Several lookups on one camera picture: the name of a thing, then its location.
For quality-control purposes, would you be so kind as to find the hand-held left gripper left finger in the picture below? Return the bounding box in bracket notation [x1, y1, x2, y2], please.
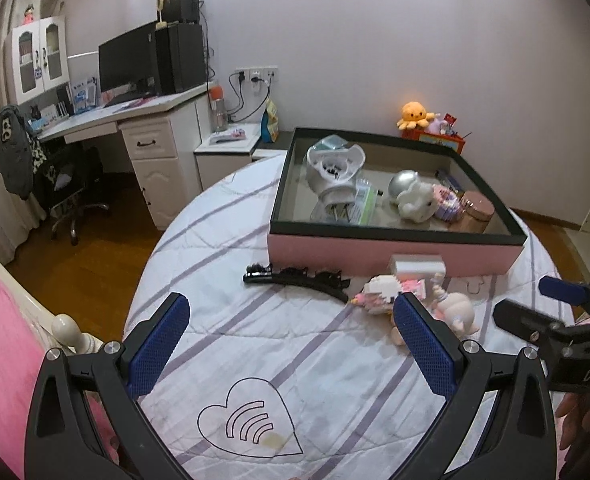
[25, 291, 192, 480]

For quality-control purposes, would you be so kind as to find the white glass-door cabinet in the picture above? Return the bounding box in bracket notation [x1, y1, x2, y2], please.
[5, 16, 70, 107]

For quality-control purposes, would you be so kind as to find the black keyboard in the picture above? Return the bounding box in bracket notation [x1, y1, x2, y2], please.
[106, 91, 154, 107]

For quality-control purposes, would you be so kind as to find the clear plastic pencil case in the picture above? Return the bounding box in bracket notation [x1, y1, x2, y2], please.
[347, 180, 379, 226]

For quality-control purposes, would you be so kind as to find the white and teal handheld device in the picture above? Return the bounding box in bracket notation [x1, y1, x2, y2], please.
[306, 134, 367, 224]

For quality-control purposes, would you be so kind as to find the orange octopus plush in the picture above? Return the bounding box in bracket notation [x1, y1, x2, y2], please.
[396, 101, 429, 131]

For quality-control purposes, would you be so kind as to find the white wall outlet strip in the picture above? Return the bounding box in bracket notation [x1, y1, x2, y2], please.
[235, 65, 279, 83]

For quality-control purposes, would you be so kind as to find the long black hair clip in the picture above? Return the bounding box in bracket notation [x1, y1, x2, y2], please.
[274, 266, 351, 305]

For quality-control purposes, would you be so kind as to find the rose gold round tin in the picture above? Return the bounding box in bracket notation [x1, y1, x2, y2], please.
[458, 190, 495, 234]

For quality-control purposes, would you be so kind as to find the black computer monitor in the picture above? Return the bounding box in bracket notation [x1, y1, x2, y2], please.
[98, 22, 160, 99]

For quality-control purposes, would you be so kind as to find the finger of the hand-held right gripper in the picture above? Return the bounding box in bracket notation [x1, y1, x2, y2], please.
[492, 299, 572, 349]
[538, 275, 590, 321]

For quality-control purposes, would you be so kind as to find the yellow blue snack bag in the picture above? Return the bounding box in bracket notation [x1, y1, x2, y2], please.
[260, 99, 281, 143]

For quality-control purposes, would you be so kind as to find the black office chair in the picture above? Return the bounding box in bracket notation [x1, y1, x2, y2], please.
[30, 140, 110, 247]

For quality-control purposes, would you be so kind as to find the black power cable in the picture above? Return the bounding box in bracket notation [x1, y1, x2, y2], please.
[227, 72, 276, 124]

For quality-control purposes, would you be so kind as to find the pink storage box black rim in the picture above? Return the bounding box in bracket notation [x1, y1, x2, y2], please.
[267, 126, 528, 279]

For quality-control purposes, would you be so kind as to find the white bed frame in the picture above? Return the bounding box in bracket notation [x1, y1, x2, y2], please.
[0, 232, 108, 361]

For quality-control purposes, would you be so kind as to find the small white box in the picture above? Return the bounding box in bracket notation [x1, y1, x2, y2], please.
[389, 254, 447, 279]

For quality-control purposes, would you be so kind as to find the small black hair clip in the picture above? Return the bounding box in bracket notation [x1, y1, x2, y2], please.
[243, 261, 275, 286]

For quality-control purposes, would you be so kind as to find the red toy bin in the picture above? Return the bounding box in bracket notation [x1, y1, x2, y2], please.
[401, 127, 467, 157]

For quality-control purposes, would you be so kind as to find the white desk with drawers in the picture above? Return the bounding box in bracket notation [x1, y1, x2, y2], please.
[37, 82, 214, 231]

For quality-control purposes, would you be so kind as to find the blue and white packet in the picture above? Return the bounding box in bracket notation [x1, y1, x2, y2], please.
[70, 77, 98, 114]

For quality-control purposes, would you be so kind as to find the black speaker box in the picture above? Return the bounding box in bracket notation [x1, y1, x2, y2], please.
[162, 0, 201, 24]

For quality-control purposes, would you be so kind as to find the clear bottle orange cap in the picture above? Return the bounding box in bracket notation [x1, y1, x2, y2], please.
[209, 86, 228, 133]

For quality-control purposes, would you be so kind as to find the pink white block animal toy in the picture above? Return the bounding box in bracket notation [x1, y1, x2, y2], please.
[351, 275, 429, 314]

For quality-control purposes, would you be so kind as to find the big-headed doll figurine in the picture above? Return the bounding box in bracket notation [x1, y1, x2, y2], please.
[390, 285, 481, 349]

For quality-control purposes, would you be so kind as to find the plain pink blanket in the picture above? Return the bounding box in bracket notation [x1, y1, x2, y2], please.
[0, 250, 120, 480]

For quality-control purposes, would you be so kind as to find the black computer tower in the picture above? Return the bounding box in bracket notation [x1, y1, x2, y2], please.
[155, 22, 209, 95]

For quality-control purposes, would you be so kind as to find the white and black low cabinet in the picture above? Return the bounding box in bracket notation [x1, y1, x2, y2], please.
[193, 122, 296, 191]

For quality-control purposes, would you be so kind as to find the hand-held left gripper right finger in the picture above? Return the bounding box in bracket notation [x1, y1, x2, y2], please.
[392, 291, 558, 480]

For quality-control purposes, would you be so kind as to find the white plush toy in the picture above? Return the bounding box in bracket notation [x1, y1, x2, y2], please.
[389, 170, 441, 224]

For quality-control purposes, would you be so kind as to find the grey jacket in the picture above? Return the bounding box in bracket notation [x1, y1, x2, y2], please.
[0, 105, 38, 200]

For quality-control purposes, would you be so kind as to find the person's right hand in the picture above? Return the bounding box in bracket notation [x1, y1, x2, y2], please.
[555, 392, 590, 456]

